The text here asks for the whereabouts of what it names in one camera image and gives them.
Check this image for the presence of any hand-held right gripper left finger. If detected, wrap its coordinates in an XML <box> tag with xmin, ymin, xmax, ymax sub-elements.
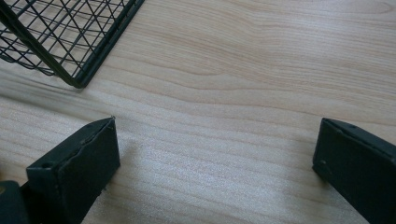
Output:
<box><xmin>26</xmin><ymin>116</ymin><xmax>121</xmax><ymax>224</ymax></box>

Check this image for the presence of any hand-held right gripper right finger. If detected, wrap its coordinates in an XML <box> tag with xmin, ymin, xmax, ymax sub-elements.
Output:
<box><xmin>312</xmin><ymin>117</ymin><xmax>396</xmax><ymax>224</ymax></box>

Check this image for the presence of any black wire basket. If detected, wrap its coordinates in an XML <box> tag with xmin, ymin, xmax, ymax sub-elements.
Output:
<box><xmin>0</xmin><ymin>0</ymin><xmax>147</xmax><ymax>90</ymax></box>

